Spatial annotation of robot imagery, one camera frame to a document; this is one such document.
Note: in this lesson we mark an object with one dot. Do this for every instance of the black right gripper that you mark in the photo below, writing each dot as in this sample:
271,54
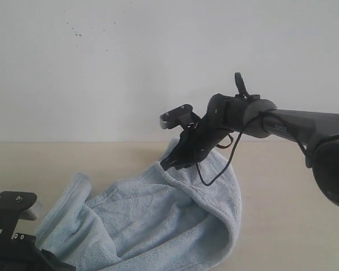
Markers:
224,115

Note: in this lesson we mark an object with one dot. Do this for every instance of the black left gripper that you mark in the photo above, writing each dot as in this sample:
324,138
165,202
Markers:
22,254

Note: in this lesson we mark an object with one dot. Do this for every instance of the light blue fleece towel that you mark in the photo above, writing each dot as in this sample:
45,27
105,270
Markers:
186,219

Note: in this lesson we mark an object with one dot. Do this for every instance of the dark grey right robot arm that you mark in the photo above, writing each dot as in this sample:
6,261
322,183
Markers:
316,133

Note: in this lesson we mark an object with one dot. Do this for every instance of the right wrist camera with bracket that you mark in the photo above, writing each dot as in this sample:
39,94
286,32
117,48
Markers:
181,116

